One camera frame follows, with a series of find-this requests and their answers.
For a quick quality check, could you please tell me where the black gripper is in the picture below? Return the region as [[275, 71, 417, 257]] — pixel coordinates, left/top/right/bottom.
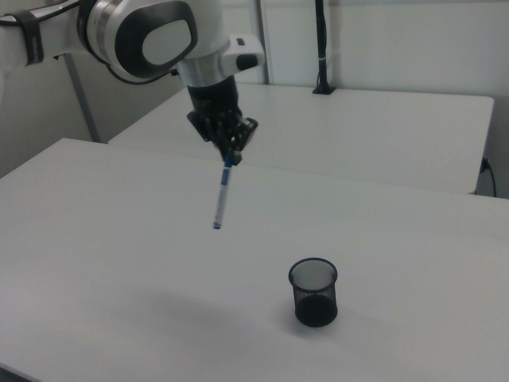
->
[[186, 74, 259, 166]]

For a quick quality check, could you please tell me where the blue and white marker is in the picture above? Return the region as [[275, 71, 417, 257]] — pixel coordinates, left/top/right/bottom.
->
[[211, 154, 235, 232]]

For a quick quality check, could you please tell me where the black mesh pen cup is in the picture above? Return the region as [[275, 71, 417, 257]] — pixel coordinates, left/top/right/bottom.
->
[[287, 258, 340, 329]]

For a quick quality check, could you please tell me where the grey wall panel strip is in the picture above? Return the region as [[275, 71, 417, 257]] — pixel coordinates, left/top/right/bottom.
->
[[257, 0, 276, 85]]

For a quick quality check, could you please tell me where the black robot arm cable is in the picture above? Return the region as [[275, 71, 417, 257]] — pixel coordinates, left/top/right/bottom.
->
[[103, 59, 179, 86]]

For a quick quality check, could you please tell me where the black clamped camera pole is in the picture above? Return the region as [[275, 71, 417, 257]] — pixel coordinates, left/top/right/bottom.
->
[[311, 0, 336, 96]]

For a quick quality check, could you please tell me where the grey metal frame post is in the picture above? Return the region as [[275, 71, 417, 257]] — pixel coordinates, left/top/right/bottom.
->
[[64, 53, 101, 143]]

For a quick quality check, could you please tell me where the black velcro cable strap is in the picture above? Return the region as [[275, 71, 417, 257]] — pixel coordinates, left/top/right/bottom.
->
[[14, 10, 45, 68]]

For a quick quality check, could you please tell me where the black wall power cable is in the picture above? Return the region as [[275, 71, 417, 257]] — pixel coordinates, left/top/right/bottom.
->
[[481, 158, 498, 197]]

